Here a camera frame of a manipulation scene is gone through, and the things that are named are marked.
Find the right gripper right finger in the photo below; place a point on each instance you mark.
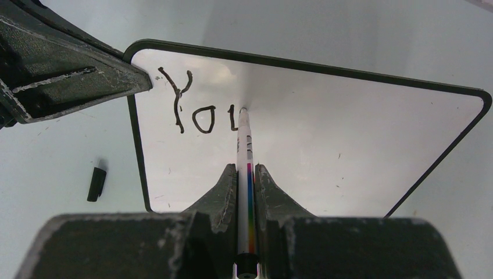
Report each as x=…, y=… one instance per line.
x=293, y=243

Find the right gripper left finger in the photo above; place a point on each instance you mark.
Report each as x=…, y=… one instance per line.
x=198, y=242

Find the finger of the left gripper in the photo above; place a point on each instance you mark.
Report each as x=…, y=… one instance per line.
x=44, y=14
x=46, y=74

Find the white marker pen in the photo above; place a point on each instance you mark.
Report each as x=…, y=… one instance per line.
x=246, y=259

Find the black framed whiteboard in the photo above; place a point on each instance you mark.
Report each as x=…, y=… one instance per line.
x=340, y=142

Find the black marker cap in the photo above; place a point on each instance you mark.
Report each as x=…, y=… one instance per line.
x=98, y=179

